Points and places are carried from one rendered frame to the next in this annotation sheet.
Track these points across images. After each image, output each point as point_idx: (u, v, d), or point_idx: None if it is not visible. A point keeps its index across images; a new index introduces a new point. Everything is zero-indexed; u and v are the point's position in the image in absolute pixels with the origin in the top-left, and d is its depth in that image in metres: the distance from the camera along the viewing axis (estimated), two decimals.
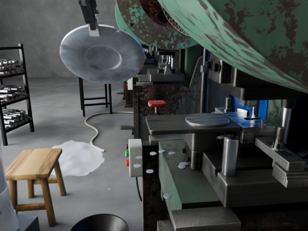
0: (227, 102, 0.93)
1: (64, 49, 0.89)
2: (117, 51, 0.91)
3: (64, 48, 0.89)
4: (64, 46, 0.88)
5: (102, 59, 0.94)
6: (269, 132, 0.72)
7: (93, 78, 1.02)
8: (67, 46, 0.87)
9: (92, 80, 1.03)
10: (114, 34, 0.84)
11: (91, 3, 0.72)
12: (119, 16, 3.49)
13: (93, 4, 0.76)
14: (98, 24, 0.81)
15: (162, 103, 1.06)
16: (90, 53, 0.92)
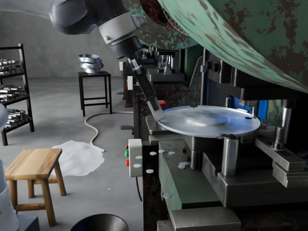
0: (227, 102, 0.93)
1: (162, 120, 0.77)
2: (224, 123, 0.73)
3: (162, 120, 0.77)
4: (161, 121, 0.76)
5: (206, 116, 0.78)
6: (269, 132, 0.72)
7: (195, 109, 0.89)
8: (164, 122, 0.75)
9: (195, 108, 0.90)
10: (220, 135, 0.65)
11: (137, 79, 0.73)
12: None
13: None
14: (151, 110, 0.74)
15: (162, 103, 1.06)
16: (191, 118, 0.77)
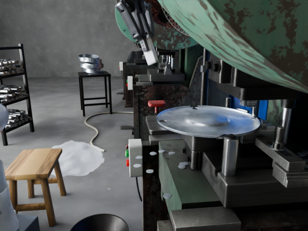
0: (227, 102, 0.93)
1: None
2: (190, 113, 0.82)
3: (250, 118, 0.78)
4: (250, 118, 0.79)
5: (207, 118, 0.76)
6: (269, 132, 0.72)
7: (221, 134, 0.66)
8: (246, 118, 0.79)
9: None
10: None
11: None
12: (119, 16, 3.49)
13: None
14: (145, 52, 0.74)
15: (162, 103, 1.06)
16: (222, 117, 0.77)
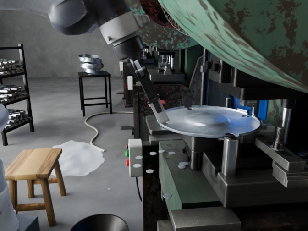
0: (227, 102, 0.93)
1: None
2: (195, 123, 0.73)
3: None
4: None
5: (210, 117, 0.77)
6: (269, 132, 0.72)
7: None
8: None
9: None
10: None
11: None
12: None
13: None
14: (154, 112, 0.72)
15: (162, 103, 1.06)
16: (201, 113, 0.81)
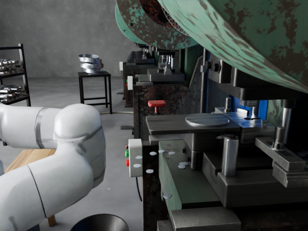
0: (227, 102, 0.93)
1: None
2: None
3: None
4: None
5: None
6: (269, 132, 0.72)
7: None
8: None
9: None
10: None
11: None
12: (119, 16, 3.49)
13: None
14: None
15: (162, 103, 1.06)
16: None
